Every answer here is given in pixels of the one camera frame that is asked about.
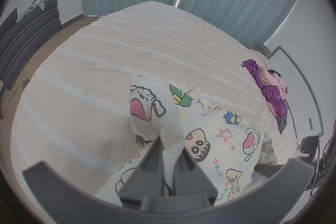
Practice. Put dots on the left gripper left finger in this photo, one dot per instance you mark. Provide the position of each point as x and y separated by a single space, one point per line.
144 181

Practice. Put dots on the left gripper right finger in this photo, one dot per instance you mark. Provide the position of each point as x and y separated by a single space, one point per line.
194 181

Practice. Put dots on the white printed pyjama top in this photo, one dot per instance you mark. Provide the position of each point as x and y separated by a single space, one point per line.
210 144

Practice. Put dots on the dark grey garment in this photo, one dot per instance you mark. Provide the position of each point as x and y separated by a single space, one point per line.
282 123

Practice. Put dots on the purple satin garment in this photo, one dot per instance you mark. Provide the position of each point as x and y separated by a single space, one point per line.
273 97

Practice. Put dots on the pink garment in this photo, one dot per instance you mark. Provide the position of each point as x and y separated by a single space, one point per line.
267 78

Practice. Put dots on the bed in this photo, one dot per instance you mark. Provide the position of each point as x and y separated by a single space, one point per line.
131 55

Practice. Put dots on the black garment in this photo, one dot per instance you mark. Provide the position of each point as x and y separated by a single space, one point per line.
274 73

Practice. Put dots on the pale pink pillow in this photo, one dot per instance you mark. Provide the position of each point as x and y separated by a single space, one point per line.
259 56

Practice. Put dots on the grey bedside table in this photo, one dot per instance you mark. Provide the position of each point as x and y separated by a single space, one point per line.
258 47

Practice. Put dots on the black power adapter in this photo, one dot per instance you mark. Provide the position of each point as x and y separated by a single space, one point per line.
25 83

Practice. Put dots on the black padded furniture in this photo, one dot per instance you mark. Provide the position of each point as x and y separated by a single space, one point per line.
26 39

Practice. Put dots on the crumpled grey cloth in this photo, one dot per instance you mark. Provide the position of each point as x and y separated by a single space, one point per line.
35 3

